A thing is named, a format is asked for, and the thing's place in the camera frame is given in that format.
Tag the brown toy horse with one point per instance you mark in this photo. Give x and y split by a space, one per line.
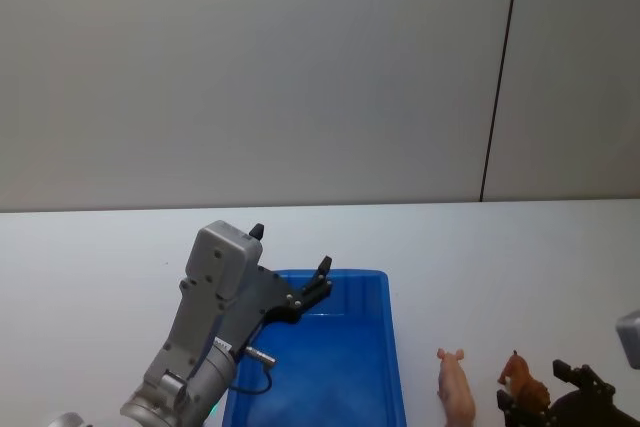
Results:
525 387

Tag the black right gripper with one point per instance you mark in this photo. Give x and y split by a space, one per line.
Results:
590 412

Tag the blue plastic tray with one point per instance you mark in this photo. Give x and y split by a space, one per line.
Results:
325 372

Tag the pink toy pig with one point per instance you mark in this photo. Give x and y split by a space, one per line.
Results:
455 387

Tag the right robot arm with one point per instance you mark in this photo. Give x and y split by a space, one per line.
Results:
630 339

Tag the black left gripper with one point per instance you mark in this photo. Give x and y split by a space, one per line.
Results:
260 297

